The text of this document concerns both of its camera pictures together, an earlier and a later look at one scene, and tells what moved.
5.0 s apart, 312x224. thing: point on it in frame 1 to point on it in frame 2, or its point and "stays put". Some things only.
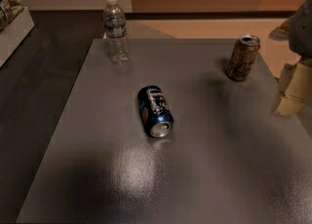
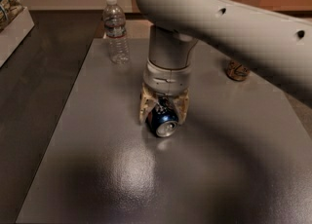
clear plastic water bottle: x=115 y=20 stays put
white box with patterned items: x=16 y=20 stays put
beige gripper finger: x=296 y=91 to x=166 y=82
